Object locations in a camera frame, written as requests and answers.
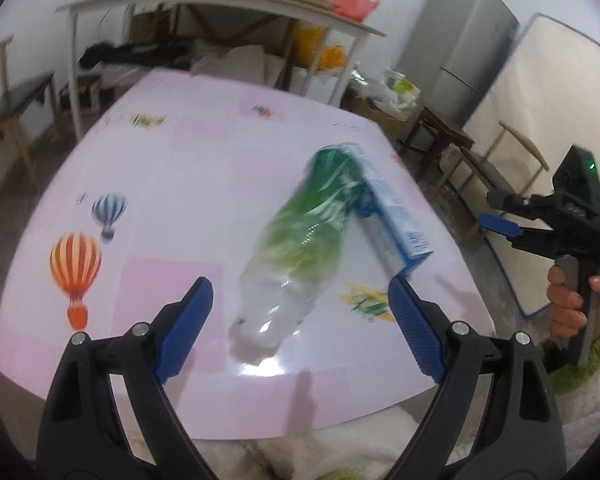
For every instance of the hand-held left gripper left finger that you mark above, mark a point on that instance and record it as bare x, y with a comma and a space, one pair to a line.
185, 332

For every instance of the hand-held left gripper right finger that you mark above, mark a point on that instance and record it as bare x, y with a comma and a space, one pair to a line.
417, 330

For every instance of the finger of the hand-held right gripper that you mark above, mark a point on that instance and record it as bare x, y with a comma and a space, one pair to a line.
497, 223
510, 202

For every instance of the clear bottle with green label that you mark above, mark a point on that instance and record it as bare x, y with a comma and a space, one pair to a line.
300, 240

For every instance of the person's right forearm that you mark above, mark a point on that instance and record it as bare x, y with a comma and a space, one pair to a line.
580, 390

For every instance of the person's right hand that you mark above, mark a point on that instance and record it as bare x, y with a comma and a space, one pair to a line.
565, 315

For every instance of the wooden chair with black seat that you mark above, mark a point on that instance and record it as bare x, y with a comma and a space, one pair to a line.
15, 100
485, 165

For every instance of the blue white carton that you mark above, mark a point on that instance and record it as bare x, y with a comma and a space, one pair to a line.
395, 220

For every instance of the dark wooden stool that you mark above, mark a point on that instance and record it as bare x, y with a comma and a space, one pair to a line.
442, 125

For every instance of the white mattress with blue edge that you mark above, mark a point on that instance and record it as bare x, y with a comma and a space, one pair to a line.
570, 100

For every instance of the cardboard box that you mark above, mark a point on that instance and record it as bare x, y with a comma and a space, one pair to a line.
380, 120

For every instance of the green white carton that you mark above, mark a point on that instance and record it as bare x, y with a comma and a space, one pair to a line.
402, 87

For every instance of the grey refrigerator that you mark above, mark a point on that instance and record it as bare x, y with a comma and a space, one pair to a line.
460, 40

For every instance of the clear plastic bags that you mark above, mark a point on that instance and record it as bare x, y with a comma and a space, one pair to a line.
367, 85

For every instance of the yellow plastic bag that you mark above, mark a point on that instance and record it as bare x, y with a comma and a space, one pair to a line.
332, 57
310, 45

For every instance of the red plastic bag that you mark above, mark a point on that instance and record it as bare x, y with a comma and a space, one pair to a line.
350, 0

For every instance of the white plastic sheet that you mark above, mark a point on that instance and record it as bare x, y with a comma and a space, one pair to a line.
240, 65

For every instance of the black cloth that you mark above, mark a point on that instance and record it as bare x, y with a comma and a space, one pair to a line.
125, 55

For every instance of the wooden side table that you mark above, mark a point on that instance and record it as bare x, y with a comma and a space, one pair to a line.
75, 70

